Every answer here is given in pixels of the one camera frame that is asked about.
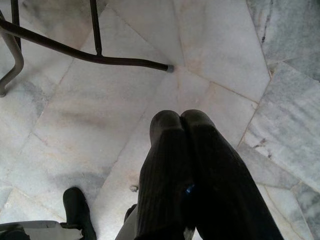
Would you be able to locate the black robot right foot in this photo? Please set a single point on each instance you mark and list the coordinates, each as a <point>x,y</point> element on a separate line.
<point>76,212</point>

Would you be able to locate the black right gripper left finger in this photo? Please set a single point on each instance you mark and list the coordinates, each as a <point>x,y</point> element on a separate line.
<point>162,162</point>

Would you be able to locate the grey bent metal tube leg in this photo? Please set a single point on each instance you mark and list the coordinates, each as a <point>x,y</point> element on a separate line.
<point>18,57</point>

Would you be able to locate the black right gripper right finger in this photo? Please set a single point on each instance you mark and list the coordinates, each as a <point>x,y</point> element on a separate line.
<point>220,187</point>

